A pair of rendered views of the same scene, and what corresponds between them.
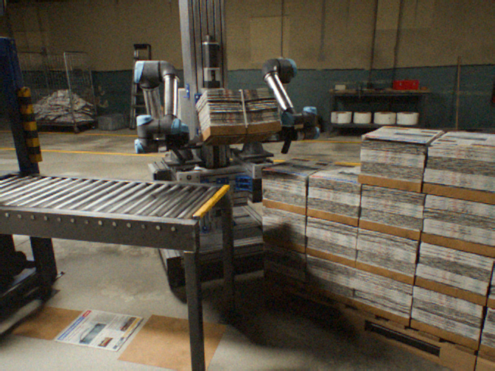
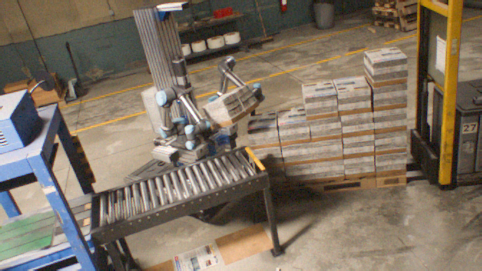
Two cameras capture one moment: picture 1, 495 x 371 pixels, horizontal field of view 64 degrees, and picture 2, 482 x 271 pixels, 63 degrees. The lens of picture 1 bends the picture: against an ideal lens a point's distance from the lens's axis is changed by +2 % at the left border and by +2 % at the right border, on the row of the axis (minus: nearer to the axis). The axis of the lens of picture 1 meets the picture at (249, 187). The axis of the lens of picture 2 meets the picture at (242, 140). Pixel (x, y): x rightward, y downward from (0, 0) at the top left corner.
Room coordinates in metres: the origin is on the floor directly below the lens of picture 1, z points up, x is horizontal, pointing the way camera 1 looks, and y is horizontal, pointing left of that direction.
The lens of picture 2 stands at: (-0.79, 1.49, 2.40)
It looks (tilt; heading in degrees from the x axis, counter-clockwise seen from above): 27 degrees down; 333
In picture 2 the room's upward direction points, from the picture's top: 12 degrees counter-clockwise
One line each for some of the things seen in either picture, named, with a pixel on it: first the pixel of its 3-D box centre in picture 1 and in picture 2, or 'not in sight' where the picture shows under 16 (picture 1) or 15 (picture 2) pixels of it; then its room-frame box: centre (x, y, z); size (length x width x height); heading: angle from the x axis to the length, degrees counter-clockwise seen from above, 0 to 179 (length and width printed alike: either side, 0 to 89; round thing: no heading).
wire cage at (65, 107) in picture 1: (58, 92); not in sight; (9.05, 4.21, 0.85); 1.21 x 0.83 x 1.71; 76
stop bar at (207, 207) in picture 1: (213, 200); (254, 158); (1.68, 0.16, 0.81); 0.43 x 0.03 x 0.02; 166
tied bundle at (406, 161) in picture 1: (401, 157); (319, 100); (1.90, -0.76, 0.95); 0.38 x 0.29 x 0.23; 144
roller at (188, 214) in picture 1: (198, 205); (246, 164); (1.71, 0.24, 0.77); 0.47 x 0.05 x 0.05; 166
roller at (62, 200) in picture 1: (75, 196); (169, 189); (1.87, 0.87, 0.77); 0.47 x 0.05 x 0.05; 166
